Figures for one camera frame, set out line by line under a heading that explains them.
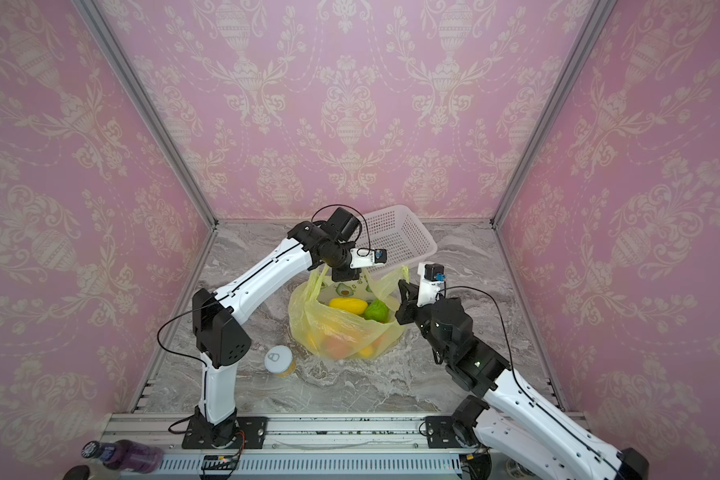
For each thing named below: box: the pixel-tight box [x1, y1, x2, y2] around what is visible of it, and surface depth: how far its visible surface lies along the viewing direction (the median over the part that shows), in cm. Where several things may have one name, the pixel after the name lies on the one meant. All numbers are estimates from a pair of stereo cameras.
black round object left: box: [63, 465, 91, 480], surface depth 63 cm
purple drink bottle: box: [81, 440, 164, 474], surface depth 60 cm
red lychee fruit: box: [325, 336, 353, 359], surface depth 81 cm
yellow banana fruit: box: [328, 297, 368, 315], surface depth 94 cm
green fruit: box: [364, 300, 391, 323], surface depth 92 cm
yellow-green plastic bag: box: [288, 264, 410, 360], surface depth 79 cm
